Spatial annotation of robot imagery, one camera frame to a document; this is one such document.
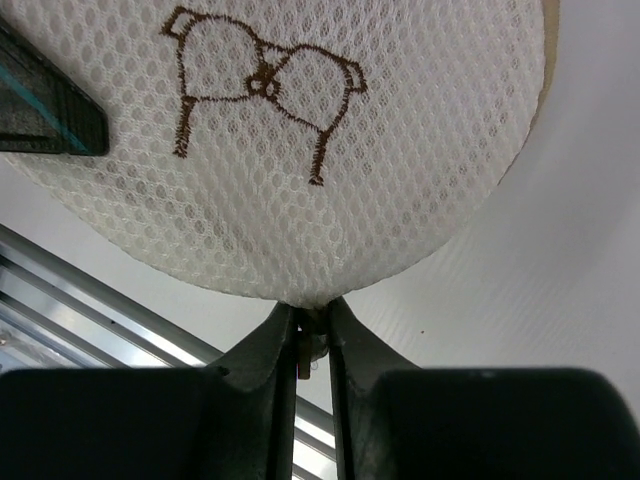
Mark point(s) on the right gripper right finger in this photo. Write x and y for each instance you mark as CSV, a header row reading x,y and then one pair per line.
x,y
395,420

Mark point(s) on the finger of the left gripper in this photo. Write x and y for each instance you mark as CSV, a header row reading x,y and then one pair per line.
x,y
42,110

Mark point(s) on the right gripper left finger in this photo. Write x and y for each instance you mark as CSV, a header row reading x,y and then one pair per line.
x,y
232,419

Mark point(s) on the beige round mesh laundry bag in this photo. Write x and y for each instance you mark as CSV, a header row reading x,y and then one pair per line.
x,y
290,150

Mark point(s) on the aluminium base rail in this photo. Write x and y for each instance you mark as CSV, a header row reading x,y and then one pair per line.
x,y
54,316

